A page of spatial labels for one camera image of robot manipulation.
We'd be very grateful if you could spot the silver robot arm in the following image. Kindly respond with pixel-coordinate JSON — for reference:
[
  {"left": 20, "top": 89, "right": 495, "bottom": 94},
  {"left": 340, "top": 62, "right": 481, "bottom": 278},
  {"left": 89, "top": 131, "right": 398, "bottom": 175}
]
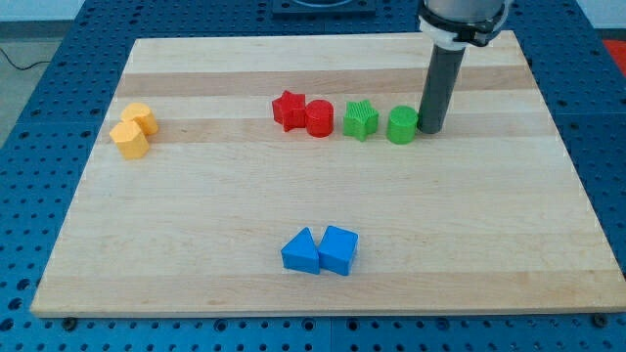
[{"left": 418, "top": 0, "right": 513, "bottom": 51}]

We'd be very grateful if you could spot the wooden board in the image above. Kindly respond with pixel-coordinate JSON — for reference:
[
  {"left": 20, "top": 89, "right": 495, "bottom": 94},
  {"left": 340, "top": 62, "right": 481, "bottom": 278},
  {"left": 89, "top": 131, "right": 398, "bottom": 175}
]
[{"left": 30, "top": 31, "right": 625, "bottom": 318}]

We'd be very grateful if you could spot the red cylinder block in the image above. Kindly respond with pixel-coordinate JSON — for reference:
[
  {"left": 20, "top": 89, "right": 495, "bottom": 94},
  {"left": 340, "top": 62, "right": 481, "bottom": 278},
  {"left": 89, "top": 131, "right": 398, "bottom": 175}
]
[{"left": 305, "top": 100, "right": 335, "bottom": 138}]

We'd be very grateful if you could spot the red star block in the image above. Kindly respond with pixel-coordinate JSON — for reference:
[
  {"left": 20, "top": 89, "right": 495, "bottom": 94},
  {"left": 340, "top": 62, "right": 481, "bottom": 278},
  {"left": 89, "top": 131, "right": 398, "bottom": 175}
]
[{"left": 272, "top": 90, "right": 306, "bottom": 132}]

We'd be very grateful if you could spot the green star block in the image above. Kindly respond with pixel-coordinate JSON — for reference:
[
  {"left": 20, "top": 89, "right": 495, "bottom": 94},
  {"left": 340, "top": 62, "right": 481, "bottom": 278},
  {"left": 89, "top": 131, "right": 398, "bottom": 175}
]
[{"left": 342, "top": 100, "right": 379, "bottom": 142}]

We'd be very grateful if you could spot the blue cube block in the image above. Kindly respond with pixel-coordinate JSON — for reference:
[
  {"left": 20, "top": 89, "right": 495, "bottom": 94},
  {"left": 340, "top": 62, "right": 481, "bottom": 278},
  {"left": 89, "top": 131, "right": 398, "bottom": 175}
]
[{"left": 318, "top": 226, "right": 359, "bottom": 276}]

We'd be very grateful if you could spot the blue triangular block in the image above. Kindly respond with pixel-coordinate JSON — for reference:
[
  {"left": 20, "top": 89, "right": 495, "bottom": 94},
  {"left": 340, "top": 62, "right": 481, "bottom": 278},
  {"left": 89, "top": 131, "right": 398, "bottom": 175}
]
[{"left": 281, "top": 227, "right": 321, "bottom": 275}]

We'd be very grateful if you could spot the green cylinder block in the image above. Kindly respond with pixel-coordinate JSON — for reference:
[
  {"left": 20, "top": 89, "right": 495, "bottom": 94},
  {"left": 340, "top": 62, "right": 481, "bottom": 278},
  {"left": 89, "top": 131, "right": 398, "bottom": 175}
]
[{"left": 386, "top": 106, "right": 419, "bottom": 145}]

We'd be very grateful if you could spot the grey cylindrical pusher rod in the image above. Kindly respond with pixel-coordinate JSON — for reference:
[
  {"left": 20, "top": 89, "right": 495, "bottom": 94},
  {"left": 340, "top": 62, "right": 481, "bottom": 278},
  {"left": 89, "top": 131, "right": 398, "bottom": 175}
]
[{"left": 418, "top": 45, "right": 465, "bottom": 134}]

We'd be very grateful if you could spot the yellow cylinder block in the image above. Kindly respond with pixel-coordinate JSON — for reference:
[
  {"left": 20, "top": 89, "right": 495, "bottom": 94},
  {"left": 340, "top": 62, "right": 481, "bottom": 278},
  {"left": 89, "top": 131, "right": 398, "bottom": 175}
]
[{"left": 120, "top": 103, "right": 159, "bottom": 135}]

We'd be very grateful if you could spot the yellow hexagon block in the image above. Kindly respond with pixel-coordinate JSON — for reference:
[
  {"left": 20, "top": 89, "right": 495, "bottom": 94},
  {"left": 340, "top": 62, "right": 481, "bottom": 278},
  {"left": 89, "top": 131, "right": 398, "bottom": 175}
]
[{"left": 109, "top": 121, "right": 150, "bottom": 159}]

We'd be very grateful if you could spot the red object at edge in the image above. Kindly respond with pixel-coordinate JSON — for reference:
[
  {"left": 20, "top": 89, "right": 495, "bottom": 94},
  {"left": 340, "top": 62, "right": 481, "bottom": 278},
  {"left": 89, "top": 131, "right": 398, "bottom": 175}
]
[{"left": 603, "top": 39, "right": 626, "bottom": 75}]

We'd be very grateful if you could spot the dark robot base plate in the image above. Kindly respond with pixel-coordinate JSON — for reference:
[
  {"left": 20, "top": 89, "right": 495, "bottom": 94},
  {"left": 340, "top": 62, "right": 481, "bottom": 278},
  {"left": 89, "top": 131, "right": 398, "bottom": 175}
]
[{"left": 270, "top": 0, "right": 377, "bottom": 17}]

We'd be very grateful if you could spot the black cable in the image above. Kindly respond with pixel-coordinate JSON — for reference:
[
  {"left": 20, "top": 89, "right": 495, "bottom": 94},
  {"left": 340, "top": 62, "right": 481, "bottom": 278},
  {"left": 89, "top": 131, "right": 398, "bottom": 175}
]
[{"left": 0, "top": 47, "right": 52, "bottom": 71}]

